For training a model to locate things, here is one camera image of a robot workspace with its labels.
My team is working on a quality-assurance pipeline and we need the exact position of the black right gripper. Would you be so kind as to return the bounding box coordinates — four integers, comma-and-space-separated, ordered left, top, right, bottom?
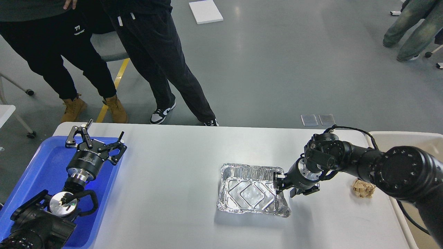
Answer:
273, 157, 320, 198

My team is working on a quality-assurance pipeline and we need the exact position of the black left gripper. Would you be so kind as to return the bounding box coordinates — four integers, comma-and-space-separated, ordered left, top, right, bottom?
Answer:
65, 119, 128, 182

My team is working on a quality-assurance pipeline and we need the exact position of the aluminium foil tray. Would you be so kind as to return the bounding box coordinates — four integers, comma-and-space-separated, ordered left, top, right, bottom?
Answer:
217, 163, 291, 218

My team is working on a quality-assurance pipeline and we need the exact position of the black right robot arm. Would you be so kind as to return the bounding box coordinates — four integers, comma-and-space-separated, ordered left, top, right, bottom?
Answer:
273, 125, 443, 247

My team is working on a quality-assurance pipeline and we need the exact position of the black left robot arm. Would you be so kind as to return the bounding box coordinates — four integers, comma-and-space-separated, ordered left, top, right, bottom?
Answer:
1, 119, 127, 249

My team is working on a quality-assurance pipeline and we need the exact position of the blue plastic tray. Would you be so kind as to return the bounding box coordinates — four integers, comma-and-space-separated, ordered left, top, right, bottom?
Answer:
0, 136, 123, 249

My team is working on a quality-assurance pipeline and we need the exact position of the left metal floor plate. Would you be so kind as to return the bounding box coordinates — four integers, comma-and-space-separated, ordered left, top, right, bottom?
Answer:
300, 114, 318, 126

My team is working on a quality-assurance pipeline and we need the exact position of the metal floor plate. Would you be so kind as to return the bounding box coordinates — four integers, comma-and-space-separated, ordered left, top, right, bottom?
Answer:
300, 114, 318, 126
318, 114, 336, 127

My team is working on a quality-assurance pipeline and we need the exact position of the crumpled brown paper ball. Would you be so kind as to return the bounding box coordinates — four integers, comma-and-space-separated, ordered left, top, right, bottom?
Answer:
351, 179, 376, 199

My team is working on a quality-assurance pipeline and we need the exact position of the right metal floor plate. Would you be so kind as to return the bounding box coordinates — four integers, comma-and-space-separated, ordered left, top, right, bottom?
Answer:
318, 114, 336, 127

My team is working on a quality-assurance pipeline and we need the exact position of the beige plastic bin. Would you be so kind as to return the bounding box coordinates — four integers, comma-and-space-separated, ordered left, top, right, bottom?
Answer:
370, 132, 442, 247

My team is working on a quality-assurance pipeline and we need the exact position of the person with tan boots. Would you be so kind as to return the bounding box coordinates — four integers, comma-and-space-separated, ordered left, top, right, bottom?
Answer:
0, 0, 128, 123

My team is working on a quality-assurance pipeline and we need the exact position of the person with black-white sneakers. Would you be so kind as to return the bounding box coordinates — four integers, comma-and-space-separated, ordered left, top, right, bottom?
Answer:
101, 0, 219, 126

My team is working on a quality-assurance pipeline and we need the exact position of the white board on floor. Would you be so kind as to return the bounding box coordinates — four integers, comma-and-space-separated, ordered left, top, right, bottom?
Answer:
189, 0, 224, 24

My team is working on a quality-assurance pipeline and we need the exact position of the chair with dark jacket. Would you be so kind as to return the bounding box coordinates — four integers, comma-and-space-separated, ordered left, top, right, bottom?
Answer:
425, 38, 443, 70

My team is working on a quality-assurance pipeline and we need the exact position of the person in green-grey trousers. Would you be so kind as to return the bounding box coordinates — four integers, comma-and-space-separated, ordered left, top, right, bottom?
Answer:
383, 0, 443, 62

